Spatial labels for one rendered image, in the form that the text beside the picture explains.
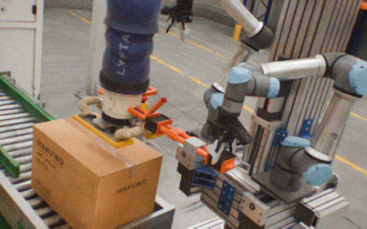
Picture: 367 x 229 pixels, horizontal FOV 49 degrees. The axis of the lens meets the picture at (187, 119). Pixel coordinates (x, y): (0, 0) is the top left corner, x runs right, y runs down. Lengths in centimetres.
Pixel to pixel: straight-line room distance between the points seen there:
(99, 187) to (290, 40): 112
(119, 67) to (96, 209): 68
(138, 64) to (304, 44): 77
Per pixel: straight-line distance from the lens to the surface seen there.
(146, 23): 168
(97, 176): 187
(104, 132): 181
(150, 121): 167
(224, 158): 148
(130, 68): 171
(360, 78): 160
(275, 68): 159
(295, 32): 198
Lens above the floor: 194
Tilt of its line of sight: 23 degrees down
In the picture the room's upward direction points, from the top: 11 degrees clockwise
